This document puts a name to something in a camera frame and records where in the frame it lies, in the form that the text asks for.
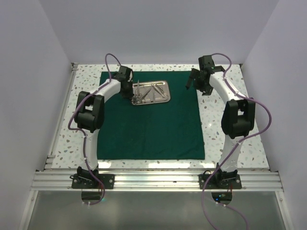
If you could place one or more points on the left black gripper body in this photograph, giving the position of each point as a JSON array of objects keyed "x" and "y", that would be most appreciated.
[{"x": 129, "y": 88}]

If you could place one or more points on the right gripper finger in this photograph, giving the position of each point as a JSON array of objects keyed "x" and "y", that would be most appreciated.
[
  {"x": 192, "y": 76},
  {"x": 207, "y": 92}
]

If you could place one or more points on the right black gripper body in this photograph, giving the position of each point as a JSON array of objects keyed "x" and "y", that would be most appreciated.
[{"x": 199, "y": 83}]

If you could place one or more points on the stainless steel instrument tray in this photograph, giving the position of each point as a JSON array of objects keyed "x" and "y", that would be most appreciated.
[{"x": 144, "y": 86}]

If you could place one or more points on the thin steel tweezers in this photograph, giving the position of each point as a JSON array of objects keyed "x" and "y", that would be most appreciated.
[
  {"x": 160, "y": 89},
  {"x": 156, "y": 89}
]

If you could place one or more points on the dark green surgical cloth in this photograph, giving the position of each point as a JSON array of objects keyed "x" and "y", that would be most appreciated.
[{"x": 163, "y": 131}]

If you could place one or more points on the steel scalpel handle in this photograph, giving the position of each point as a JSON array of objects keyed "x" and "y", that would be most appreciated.
[{"x": 154, "y": 97}]

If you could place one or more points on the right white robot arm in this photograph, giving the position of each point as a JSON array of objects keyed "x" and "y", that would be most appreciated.
[{"x": 239, "y": 113}]

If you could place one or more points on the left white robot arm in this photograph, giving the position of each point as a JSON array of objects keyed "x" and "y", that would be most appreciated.
[{"x": 89, "y": 114}]

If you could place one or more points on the steel ring-handled scissors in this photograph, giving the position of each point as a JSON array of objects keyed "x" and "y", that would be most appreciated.
[{"x": 137, "y": 93}]

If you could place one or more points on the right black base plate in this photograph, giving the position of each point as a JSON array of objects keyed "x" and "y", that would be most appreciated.
[{"x": 214, "y": 183}]

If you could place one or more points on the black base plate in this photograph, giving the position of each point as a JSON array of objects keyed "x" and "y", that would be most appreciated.
[
  {"x": 214, "y": 183},
  {"x": 84, "y": 180}
]

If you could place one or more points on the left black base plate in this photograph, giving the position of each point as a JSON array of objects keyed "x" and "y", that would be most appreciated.
[{"x": 84, "y": 180}]

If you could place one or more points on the aluminium front rail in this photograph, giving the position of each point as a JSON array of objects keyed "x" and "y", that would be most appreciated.
[{"x": 182, "y": 180}]

